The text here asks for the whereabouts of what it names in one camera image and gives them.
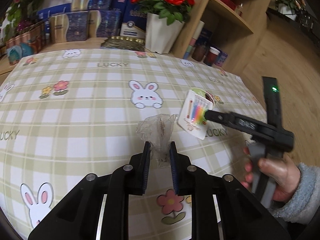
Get blue and white box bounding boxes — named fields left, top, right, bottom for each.
left=119, top=0, right=147, bottom=39

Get potted red rose plant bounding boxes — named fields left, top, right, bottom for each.
left=130, top=0, right=196, bottom=55

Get gold decorative tray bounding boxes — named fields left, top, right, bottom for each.
left=100, top=36, right=146, bottom=51

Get dark blue red-label box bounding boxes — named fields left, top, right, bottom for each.
left=110, top=0, right=128, bottom=12

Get long blue carton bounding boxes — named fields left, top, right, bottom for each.
left=37, top=3, right=72, bottom=34

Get purple flowers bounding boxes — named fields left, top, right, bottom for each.
left=17, top=20, right=33, bottom=32

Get person's right hand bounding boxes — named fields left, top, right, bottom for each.
left=241, top=146, right=302, bottom=203

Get red-brown cup white rim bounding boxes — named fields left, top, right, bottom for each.
left=203, top=46, right=220, bottom=67

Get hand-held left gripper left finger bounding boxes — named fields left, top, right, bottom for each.
left=27, top=141, right=152, bottom=240

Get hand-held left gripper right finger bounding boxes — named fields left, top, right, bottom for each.
left=169, top=141, right=292, bottom=240

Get clear plastic wrap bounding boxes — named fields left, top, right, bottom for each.
left=136, top=114, right=178, bottom=168

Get black counter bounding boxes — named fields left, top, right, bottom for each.
left=266, top=6, right=320, bottom=43

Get dark blue shelf box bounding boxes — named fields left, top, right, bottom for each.
left=199, top=27, right=213, bottom=47

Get white candle card pack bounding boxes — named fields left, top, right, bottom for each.
left=177, top=87, right=216, bottom=140

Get person's right forearm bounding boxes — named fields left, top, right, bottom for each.
left=269, top=162, right=320, bottom=224

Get stack of pastel cups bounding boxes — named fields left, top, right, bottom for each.
left=184, top=21, right=205, bottom=60

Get wooden shelf unit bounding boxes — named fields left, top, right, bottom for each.
left=171, top=0, right=277, bottom=67

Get pink blossom bouquet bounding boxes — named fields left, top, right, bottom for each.
left=0, top=0, right=69, bottom=45

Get small blue purple box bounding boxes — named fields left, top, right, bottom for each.
left=214, top=51, right=228, bottom=67

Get potted pink rose plant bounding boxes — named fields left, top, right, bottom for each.
left=274, top=0, right=307, bottom=20

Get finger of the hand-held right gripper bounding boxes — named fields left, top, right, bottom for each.
left=204, top=109, right=236, bottom=128

